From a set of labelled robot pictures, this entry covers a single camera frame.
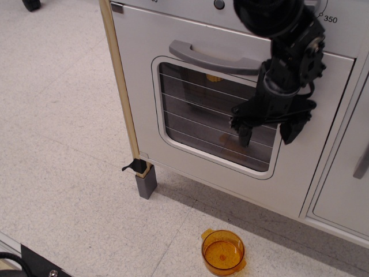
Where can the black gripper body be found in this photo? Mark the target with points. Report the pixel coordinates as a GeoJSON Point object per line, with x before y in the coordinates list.
{"type": "Point", "coordinates": [270, 104]}

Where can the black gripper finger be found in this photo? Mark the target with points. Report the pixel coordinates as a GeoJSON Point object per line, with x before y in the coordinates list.
{"type": "Point", "coordinates": [291, 129]}
{"type": "Point", "coordinates": [245, 133]}

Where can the white toy oven door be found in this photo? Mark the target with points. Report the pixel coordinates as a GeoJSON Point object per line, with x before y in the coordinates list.
{"type": "Point", "coordinates": [179, 116]}

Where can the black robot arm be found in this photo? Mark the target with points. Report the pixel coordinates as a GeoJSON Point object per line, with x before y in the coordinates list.
{"type": "Point", "coordinates": [286, 80]}

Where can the white toy kitchen oven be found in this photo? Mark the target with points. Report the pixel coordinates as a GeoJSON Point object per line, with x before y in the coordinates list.
{"type": "Point", "coordinates": [346, 34]}

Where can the grey oven leg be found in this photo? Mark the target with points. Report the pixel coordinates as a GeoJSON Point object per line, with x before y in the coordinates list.
{"type": "Point", "coordinates": [147, 185]}

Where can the grey oven temperature knob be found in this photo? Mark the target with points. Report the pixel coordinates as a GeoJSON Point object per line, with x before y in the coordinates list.
{"type": "Point", "coordinates": [313, 4]}

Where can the grey round oven button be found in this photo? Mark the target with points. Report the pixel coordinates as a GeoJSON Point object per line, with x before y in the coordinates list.
{"type": "Point", "coordinates": [219, 4]}

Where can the orange toy chicken drumstick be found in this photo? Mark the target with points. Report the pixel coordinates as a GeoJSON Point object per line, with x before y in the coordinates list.
{"type": "Point", "coordinates": [232, 150]}

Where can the yellow toy corn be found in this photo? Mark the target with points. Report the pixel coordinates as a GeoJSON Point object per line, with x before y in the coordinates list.
{"type": "Point", "coordinates": [213, 79]}

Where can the white cabinet door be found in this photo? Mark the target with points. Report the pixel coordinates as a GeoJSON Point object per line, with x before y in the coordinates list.
{"type": "Point", "coordinates": [343, 200]}

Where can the orange transparent plastic pot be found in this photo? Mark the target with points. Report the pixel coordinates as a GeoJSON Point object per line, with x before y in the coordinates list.
{"type": "Point", "coordinates": [223, 252]}

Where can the black caster wheel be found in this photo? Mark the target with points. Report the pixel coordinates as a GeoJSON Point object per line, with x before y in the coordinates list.
{"type": "Point", "coordinates": [32, 5]}

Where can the grey oven door handle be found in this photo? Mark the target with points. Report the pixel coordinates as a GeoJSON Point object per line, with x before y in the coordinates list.
{"type": "Point", "coordinates": [184, 51]}

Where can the grey cabinet door handle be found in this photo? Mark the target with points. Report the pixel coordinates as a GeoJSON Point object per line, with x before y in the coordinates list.
{"type": "Point", "coordinates": [362, 165]}

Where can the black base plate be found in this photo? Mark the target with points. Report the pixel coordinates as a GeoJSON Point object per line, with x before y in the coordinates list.
{"type": "Point", "coordinates": [39, 265]}

